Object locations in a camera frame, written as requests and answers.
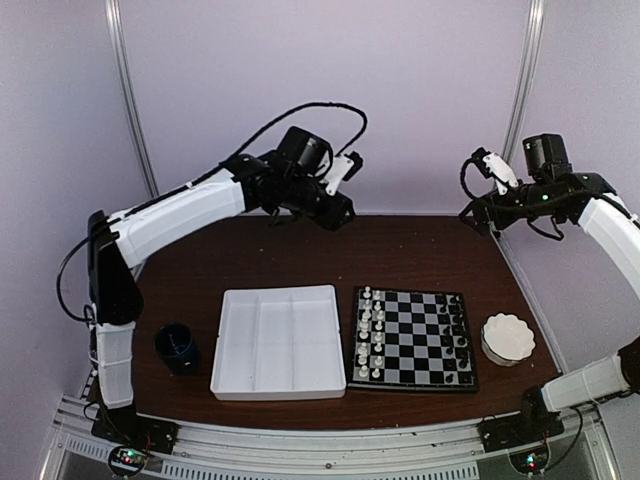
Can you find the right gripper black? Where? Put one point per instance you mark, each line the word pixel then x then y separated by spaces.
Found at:
pixel 479 205

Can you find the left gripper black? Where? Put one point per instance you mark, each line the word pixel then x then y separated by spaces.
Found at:
pixel 333 219

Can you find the white plastic compartment tray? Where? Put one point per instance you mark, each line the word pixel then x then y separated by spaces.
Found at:
pixel 279 344

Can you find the white piece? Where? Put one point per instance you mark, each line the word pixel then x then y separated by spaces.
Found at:
pixel 366 316

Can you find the white piece passed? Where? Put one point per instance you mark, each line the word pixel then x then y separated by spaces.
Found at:
pixel 363 330

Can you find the white piece placed later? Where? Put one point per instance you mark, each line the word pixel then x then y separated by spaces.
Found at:
pixel 362 352

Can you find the black white chess board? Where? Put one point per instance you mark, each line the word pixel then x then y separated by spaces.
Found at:
pixel 427 345

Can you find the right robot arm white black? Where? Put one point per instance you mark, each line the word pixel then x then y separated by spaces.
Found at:
pixel 586 300

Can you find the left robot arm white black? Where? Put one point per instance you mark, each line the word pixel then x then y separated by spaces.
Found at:
pixel 142 236

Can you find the white scalloped bowl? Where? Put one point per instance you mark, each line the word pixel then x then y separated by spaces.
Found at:
pixel 507 340

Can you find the dark blue mug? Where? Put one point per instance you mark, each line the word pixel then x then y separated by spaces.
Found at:
pixel 176 347

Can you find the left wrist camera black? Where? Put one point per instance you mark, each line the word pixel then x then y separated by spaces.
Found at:
pixel 301 153

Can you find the right aluminium corner post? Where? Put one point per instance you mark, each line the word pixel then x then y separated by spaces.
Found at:
pixel 527 69

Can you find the aluminium corner post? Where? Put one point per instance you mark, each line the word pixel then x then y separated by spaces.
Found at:
pixel 117 37
pixel 527 69

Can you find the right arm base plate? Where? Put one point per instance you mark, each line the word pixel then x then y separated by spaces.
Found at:
pixel 513 431

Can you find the left aluminium corner post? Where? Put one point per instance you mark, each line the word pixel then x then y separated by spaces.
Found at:
pixel 117 37

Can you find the aluminium front rail frame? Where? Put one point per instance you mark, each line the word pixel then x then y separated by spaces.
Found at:
pixel 364 434

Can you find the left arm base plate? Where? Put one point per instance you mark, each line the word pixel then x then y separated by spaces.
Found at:
pixel 126 427

